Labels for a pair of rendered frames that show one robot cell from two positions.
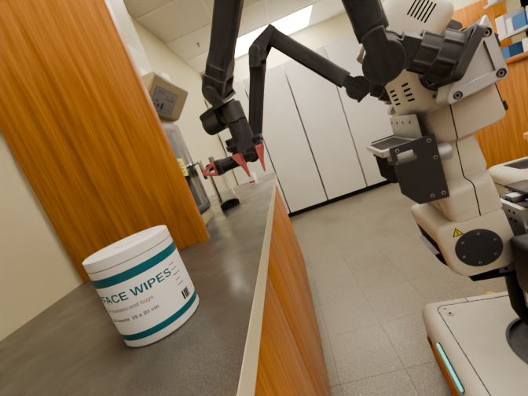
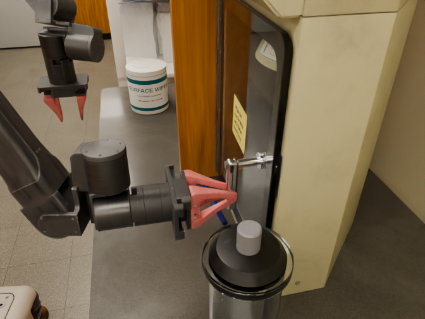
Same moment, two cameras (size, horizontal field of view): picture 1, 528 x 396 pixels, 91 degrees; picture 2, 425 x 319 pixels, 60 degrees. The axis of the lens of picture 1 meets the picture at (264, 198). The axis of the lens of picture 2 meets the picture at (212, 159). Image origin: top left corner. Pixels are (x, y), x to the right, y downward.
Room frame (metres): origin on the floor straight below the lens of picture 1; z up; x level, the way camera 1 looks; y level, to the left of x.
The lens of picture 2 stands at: (1.58, 0.03, 1.50)
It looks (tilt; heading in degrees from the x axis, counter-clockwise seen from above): 34 degrees down; 160
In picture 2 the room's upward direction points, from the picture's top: straight up
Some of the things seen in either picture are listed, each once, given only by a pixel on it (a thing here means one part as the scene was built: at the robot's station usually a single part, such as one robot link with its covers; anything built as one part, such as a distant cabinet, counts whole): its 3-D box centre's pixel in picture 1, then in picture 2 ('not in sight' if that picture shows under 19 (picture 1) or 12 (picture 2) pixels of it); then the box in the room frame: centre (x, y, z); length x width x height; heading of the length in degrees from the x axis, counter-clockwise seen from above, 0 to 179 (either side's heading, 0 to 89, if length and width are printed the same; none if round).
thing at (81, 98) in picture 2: (248, 159); (72, 101); (0.74, 0.00, 1.14); 0.07 x 0.07 x 0.09; 83
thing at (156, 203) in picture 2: (226, 164); (157, 203); (1.17, 0.10, 1.15); 0.10 x 0.07 x 0.07; 172
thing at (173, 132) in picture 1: (182, 170); (241, 130); (1.08, 0.27, 1.19); 0.30 x 0.01 x 0.40; 172
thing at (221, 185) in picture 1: (221, 185); (243, 309); (1.31, 0.18, 1.06); 0.11 x 0.11 x 0.21
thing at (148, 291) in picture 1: (145, 280); (148, 86); (0.42, 0.24, 1.02); 0.13 x 0.13 x 0.15
